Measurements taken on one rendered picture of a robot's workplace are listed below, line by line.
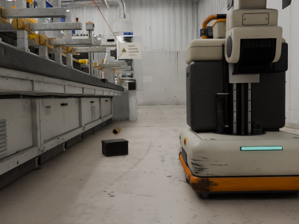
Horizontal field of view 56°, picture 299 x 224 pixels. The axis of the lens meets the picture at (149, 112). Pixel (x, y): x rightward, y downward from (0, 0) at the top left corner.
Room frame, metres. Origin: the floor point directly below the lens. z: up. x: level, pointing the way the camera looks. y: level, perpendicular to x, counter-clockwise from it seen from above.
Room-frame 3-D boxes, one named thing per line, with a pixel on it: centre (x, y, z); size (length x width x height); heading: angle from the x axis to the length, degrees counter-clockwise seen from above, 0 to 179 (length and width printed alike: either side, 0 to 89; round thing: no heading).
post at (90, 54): (2.80, 0.57, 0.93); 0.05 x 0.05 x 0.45; 0
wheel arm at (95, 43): (1.85, 0.53, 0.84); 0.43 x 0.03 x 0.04; 90
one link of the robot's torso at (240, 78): (1.43, -0.56, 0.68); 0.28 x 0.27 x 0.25; 89
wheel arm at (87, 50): (2.10, 0.52, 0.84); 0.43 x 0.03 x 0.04; 90
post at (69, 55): (2.06, 0.57, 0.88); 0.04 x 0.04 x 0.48; 0
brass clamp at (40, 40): (1.58, 0.57, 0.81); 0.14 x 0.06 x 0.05; 0
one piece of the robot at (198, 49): (1.69, -0.51, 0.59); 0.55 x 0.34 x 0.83; 89
